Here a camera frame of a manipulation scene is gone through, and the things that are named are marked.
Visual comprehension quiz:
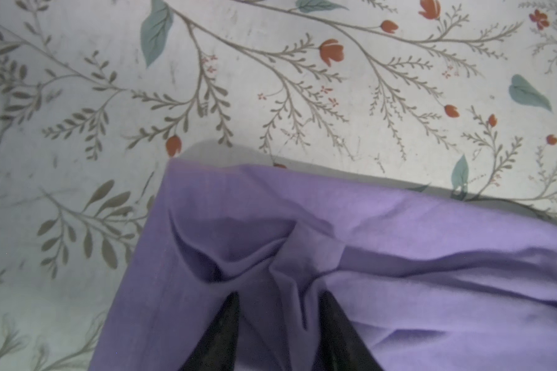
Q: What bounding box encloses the purple t-shirt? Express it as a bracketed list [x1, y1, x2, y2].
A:
[90, 159, 557, 370]

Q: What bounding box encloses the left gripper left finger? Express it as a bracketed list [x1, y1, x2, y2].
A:
[179, 292, 240, 371]

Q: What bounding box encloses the floral table mat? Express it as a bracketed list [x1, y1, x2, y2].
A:
[0, 1, 557, 370]

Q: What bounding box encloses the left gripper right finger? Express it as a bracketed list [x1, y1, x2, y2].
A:
[319, 291, 384, 371]

